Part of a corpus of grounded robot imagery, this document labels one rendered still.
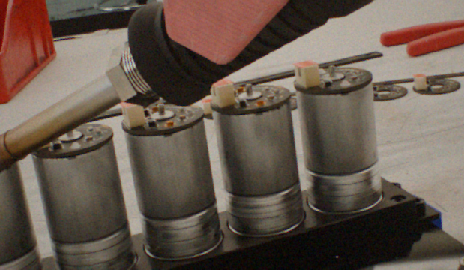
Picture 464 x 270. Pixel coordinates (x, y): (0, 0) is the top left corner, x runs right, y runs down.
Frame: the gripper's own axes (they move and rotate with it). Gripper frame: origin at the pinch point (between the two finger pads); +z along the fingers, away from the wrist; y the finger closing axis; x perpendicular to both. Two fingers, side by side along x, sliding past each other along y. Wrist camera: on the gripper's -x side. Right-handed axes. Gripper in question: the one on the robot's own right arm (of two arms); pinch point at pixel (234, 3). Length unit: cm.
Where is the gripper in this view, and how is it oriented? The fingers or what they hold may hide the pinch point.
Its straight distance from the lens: 18.8
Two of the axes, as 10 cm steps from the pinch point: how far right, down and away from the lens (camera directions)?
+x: 8.5, 4.7, -2.5
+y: -4.3, 3.3, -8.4
